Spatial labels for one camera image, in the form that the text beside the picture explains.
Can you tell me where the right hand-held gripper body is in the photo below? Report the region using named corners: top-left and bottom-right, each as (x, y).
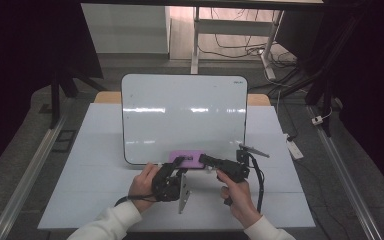
top-left (215, 143), bottom-right (271, 185)

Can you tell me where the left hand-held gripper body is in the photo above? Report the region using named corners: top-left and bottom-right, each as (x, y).
top-left (151, 164), bottom-right (192, 215)

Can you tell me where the purple whiteboard eraser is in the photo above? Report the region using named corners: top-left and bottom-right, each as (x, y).
top-left (168, 149), bottom-right (208, 170)

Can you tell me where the white whiteboard with black rim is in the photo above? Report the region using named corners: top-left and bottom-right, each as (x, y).
top-left (120, 73), bottom-right (249, 167)

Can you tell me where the person's left hand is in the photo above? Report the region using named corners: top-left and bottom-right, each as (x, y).
top-left (127, 161), bottom-right (161, 215)

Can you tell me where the person's right hand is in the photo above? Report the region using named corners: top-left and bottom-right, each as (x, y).
top-left (216, 168), bottom-right (263, 230)

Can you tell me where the white power strip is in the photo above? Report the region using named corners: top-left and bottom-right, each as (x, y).
top-left (283, 132), bottom-right (305, 161)

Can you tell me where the wooden table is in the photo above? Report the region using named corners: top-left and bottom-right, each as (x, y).
top-left (93, 91), bottom-right (272, 107)

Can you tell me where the black floor plate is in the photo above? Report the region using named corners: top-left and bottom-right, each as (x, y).
top-left (51, 129), bottom-right (78, 154)

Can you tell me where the black metal stand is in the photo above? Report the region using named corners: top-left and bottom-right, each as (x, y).
top-left (47, 68), bottom-right (105, 130)
top-left (269, 13), bottom-right (364, 138)

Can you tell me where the white cabinet panel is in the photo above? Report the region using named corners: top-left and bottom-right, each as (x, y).
top-left (81, 3), bottom-right (172, 55)

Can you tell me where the dark curtain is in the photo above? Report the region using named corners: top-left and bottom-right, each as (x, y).
top-left (276, 0), bottom-right (384, 201)
top-left (0, 0), bottom-right (105, 174)

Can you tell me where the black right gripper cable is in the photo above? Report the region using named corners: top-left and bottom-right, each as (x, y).
top-left (246, 151), bottom-right (266, 214)

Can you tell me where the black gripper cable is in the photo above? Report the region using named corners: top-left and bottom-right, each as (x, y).
top-left (246, 151), bottom-right (266, 214)
top-left (114, 194), bottom-right (158, 207)

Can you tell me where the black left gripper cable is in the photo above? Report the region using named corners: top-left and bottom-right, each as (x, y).
top-left (114, 194), bottom-right (158, 207)

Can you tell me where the metal floor rail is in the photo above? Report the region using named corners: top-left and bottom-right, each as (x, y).
top-left (0, 111), bottom-right (68, 240)
top-left (305, 104), bottom-right (384, 240)

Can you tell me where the tangle of floor cables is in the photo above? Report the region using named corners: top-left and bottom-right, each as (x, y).
top-left (198, 7), bottom-right (301, 88)

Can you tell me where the white desk frame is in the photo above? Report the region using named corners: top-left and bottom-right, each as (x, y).
top-left (190, 6), bottom-right (285, 81)

